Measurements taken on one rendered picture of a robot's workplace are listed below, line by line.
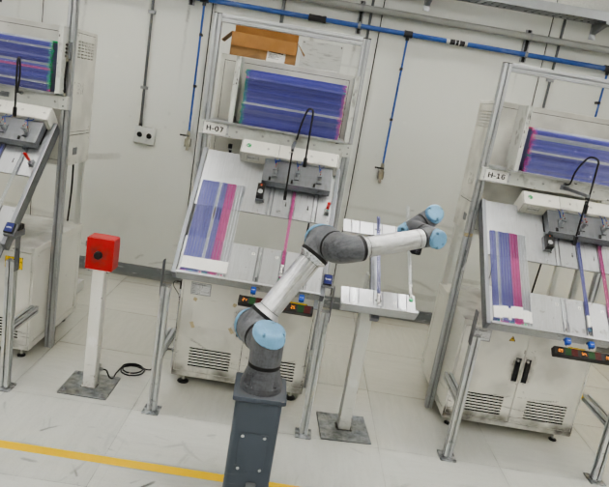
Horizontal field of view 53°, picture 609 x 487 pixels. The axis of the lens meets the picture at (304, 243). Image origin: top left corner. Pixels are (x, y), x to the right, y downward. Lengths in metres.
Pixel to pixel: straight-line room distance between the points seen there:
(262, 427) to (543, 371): 1.74
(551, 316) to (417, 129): 2.07
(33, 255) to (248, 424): 1.61
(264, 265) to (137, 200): 2.19
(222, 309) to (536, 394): 1.70
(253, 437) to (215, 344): 1.08
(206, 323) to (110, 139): 2.09
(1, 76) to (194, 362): 1.72
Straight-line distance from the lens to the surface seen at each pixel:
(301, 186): 2.98
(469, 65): 4.74
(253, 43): 3.45
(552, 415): 3.60
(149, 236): 4.88
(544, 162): 3.31
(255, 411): 2.19
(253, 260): 2.83
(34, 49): 3.38
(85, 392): 3.25
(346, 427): 3.18
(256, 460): 2.29
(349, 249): 2.15
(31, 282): 3.40
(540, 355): 3.42
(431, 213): 2.47
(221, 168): 3.10
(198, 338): 3.24
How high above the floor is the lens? 1.56
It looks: 13 degrees down
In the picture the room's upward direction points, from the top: 10 degrees clockwise
